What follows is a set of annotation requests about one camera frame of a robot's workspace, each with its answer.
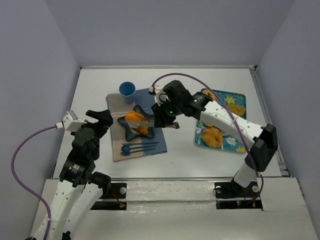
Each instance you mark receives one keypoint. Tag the blue plastic spoon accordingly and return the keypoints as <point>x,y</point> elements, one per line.
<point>127,149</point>

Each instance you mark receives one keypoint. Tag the large twisted orange bread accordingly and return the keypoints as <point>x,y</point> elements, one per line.
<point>212,137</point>

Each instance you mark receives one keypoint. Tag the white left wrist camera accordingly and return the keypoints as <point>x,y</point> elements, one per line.
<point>71,122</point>

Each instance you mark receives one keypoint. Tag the teal floral tray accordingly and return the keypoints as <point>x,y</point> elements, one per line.
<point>230,143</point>

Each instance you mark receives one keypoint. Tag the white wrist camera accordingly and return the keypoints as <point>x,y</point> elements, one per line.
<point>159,94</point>
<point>71,122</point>

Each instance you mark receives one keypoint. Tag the blue beige striped placemat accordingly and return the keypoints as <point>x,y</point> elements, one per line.
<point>119,108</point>

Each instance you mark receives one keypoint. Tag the small round orange bun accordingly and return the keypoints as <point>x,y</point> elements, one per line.
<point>131,117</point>

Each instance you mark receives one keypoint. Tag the light blue plastic cup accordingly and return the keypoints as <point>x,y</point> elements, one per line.
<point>127,91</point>

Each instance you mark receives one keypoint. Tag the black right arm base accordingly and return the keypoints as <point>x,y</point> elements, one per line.
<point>237,197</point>

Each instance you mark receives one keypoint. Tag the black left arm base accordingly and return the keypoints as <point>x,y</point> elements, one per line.
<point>114,200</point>

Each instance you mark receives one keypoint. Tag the blue star-shaped dish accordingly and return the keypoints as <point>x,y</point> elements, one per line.
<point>131,133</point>

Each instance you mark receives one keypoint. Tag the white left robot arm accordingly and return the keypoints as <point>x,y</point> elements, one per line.
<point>79,185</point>

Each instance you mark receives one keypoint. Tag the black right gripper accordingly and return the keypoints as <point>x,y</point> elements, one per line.
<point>160,117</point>

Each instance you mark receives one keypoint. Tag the stainless steel tongs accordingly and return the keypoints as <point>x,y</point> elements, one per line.
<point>135,124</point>

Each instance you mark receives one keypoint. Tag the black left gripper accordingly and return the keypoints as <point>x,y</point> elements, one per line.
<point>100,120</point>

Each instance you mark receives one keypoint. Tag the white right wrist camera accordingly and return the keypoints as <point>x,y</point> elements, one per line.
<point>159,94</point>

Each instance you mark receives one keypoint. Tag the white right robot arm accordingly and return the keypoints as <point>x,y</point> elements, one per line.
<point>260,142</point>

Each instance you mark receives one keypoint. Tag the orange striped croissant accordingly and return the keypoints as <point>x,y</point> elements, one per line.
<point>138,117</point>

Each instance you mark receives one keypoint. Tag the orange sugared donut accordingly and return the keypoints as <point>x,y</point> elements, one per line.
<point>210,94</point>

